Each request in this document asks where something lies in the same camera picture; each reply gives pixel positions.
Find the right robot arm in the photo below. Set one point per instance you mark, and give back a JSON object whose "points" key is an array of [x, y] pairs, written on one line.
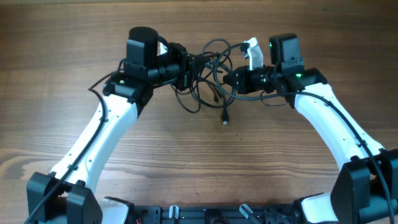
{"points": [[366, 186]]}

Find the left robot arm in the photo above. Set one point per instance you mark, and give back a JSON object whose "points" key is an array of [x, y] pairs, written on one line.
{"points": [[67, 193]]}

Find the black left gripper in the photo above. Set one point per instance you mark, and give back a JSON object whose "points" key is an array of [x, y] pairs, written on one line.
{"points": [[188, 63]]}

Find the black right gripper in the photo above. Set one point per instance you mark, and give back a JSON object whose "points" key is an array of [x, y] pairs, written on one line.
{"points": [[244, 86]]}

